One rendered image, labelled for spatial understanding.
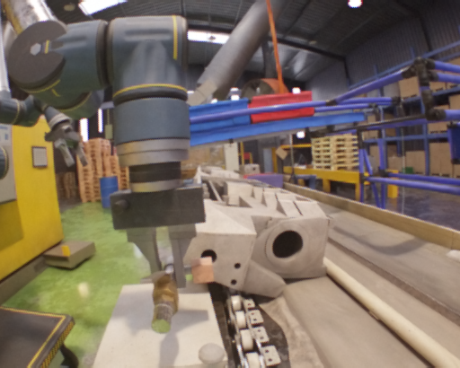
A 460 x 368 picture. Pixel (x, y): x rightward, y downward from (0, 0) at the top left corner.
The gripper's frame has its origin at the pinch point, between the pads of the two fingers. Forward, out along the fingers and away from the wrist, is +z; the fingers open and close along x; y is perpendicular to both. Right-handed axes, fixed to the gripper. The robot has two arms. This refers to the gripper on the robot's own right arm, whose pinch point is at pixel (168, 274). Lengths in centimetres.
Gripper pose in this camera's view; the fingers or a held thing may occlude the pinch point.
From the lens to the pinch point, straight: 39.3
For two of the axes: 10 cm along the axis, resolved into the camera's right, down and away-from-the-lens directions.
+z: 0.8, 9.9, 1.0
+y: 1.4, 0.9, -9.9
